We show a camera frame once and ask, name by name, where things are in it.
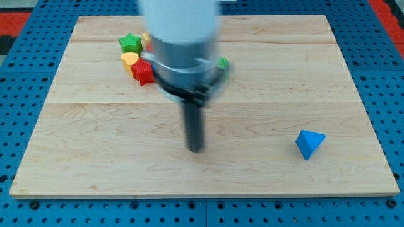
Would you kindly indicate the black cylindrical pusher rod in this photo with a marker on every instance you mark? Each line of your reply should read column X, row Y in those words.
column 193, row 123

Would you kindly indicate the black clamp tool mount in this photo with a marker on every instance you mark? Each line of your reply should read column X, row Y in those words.
column 200, row 94

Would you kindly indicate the blue triangle block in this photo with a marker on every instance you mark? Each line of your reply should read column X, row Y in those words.
column 308, row 142

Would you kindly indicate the yellow block behind arm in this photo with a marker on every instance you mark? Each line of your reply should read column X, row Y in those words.
column 146, row 39

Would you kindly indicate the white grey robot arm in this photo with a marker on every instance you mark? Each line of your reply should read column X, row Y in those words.
column 184, row 57

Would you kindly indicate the red block behind arm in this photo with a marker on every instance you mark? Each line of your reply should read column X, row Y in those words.
column 149, row 48

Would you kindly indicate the green circle block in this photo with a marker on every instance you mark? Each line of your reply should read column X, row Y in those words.
column 223, row 65

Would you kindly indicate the red star block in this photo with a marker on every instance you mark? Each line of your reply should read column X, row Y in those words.
column 142, row 71

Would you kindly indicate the yellow heart block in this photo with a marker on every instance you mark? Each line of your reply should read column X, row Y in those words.
column 128, row 59

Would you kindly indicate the green star block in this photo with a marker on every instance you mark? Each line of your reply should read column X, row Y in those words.
column 131, row 43

